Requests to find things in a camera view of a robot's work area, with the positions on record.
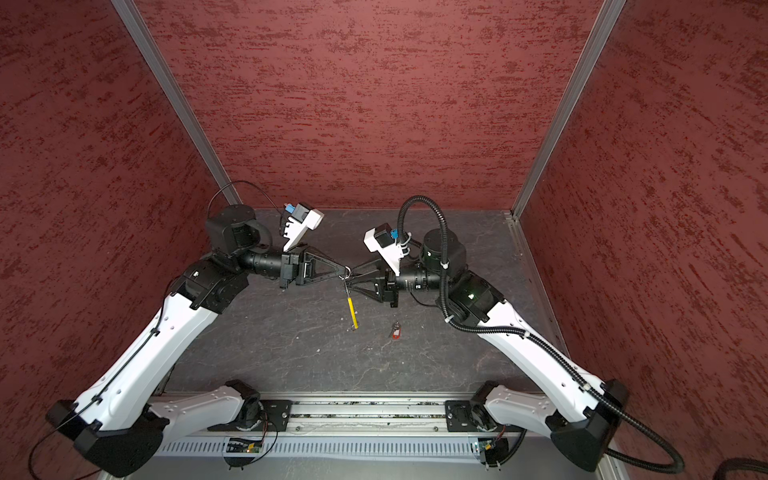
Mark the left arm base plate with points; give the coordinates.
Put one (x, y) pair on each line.
(269, 415)

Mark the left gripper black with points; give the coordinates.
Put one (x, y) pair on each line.
(293, 267)

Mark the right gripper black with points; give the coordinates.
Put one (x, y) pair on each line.
(387, 285)

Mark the right aluminium corner post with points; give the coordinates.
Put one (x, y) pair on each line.
(601, 30)

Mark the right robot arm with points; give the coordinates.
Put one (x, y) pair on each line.
(478, 307)

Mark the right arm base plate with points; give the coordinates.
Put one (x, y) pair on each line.
(466, 416)

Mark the red capped key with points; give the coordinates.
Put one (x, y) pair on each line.
(396, 331)

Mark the yellow capped key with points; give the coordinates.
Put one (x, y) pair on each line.
(352, 312)

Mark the aluminium mounting rail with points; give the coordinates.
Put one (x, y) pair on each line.
(375, 414)

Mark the white slotted cable duct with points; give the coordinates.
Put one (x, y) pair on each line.
(448, 449)

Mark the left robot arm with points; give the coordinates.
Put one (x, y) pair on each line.
(115, 424)

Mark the left circuit board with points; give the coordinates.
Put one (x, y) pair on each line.
(244, 446)

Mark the circuit board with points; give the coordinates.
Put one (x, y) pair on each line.
(244, 446)
(492, 452)

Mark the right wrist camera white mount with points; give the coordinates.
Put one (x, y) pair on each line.
(390, 244)

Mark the right circuit board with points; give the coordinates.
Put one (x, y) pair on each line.
(492, 452)

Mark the left aluminium corner post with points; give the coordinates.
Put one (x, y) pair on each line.
(137, 28)

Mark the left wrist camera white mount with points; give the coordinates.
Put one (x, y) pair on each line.
(299, 219)

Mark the metal keyring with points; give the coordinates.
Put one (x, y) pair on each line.
(345, 276)

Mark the aluminium corner post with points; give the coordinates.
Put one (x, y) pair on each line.
(137, 28)
(601, 30)

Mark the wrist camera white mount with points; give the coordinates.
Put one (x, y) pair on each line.
(390, 244)
(299, 219)

